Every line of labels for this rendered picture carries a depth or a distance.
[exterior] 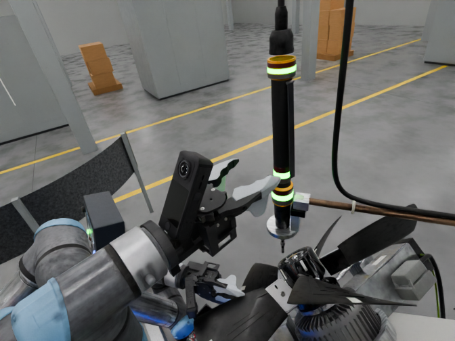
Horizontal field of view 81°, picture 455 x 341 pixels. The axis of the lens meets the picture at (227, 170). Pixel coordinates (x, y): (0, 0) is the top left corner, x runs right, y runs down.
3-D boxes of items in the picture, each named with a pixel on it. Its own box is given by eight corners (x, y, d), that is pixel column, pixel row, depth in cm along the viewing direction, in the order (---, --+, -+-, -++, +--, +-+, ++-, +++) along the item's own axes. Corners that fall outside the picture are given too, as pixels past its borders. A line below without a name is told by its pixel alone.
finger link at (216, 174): (226, 178, 52) (204, 208, 46) (223, 152, 49) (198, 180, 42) (241, 180, 51) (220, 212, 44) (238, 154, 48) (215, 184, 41)
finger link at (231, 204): (252, 189, 42) (200, 207, 40) (251, 180, 41) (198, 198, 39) (267, 206, 38) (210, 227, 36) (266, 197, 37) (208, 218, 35)
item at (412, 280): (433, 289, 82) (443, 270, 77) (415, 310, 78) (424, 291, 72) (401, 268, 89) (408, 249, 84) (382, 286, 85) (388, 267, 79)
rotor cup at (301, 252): (347, 276, 78) (321, 237, 80) (324, 306, 68) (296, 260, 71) (311, 284, 88) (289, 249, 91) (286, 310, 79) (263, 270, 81)
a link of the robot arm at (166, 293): (164, 319, 90) (156, 301, 84) (154, 294, 98) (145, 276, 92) (185, 306, 93) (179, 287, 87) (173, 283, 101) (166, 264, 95)
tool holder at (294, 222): (309, 221, 61) (311, 187, 56) (305, 244, 56) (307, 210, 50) (271, 214, 64) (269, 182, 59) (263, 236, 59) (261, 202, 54)
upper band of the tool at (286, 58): (297, 73, 43) (298, 54, 41) (292, 81, 39) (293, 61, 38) (271, 74, 44) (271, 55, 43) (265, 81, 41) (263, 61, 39)
